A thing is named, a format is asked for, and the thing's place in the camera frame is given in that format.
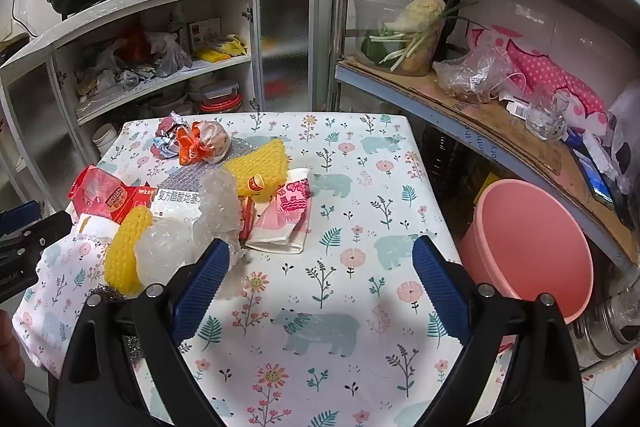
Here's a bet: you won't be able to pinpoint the smartphone with lit screen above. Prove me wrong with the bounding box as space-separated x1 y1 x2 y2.
572 149 615 208

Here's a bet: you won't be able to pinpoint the steel scouring pad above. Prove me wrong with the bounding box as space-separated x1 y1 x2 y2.
87 286 151 360

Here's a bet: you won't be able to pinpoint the pink white paper bag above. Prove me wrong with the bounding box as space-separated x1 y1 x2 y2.
246 167 315 255

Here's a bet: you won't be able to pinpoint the pink plastic bucket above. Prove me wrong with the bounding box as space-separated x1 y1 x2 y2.
457 179 596 325

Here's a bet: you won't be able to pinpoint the steel pot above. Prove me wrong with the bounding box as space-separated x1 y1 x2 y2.
567 277 640 370

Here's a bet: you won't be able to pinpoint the green onions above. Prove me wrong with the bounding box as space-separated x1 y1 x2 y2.
370 2 481 70

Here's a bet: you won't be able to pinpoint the brown cardboard sheet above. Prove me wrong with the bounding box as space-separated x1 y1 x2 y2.
340 57 631 253

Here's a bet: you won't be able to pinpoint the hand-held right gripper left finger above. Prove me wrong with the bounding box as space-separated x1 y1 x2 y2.
54 237 232 427

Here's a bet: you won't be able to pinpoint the floral bear print tablecloth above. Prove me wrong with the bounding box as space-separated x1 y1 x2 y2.
12 111 506 427

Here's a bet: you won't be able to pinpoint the stack of food containers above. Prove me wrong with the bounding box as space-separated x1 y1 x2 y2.
197 79 243 114

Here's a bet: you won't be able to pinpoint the clear bubble wrap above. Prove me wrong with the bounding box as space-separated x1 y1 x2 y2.
192 168 243 258

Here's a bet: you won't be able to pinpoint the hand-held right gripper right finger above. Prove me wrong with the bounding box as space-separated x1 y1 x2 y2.
411 234 587 427

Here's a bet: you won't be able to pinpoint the napa cabbage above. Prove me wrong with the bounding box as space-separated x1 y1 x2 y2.
385 0 447 32

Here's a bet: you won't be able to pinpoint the white red box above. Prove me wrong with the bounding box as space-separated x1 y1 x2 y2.
186 17 226 52

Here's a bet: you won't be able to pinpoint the red snack packet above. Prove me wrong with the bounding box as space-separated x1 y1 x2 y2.
67 164 152 226

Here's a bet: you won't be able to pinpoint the white medicine box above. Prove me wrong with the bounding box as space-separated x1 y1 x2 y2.
150 187 203 222

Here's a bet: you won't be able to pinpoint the silver wrapper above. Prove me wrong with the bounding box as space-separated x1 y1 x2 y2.
150 111 190 160

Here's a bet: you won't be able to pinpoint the pink polka dot cloth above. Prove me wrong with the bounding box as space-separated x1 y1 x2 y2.
467 26 608 132

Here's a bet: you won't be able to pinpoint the yellow packets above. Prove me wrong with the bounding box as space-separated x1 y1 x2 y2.
195 34 251 62

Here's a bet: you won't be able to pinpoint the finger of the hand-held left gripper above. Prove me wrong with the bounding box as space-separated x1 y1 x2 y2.
0 201 42 236
0 210 75 266

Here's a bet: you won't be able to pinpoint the glass mug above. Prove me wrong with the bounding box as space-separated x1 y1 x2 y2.
525 89 571 140

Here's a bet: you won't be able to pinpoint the orange white snack wrapper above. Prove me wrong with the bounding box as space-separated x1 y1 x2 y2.
177 120 232 166

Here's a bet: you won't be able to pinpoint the clear plastic bag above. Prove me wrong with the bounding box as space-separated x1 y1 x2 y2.
432 44 516 102

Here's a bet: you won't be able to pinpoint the clear plastic wad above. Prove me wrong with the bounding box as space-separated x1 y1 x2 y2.
134 217 195 284

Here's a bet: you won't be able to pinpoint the clear plastic container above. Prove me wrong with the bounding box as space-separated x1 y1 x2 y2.
354 0 448 75

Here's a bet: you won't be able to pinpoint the white plastic bag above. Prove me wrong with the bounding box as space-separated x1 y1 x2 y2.
607 79 640 192

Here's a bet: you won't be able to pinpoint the frosted glass cabinet door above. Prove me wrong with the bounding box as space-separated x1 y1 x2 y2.
250 0 321 112
0 52 81 208

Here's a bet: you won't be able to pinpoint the red plastic bag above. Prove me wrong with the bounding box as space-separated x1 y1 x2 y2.
120 27 151 62

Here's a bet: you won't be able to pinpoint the white bowls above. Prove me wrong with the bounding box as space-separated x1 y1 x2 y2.
92 123 121 152

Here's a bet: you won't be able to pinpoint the yellow foam fruit net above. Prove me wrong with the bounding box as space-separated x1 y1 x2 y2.
104 206 154 299
223 138 290 198

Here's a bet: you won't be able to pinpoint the silver bubble sheet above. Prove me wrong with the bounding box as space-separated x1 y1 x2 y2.
150 138 261 212

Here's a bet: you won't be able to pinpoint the grey plastic bag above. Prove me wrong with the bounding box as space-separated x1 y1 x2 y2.
147 32 193 72

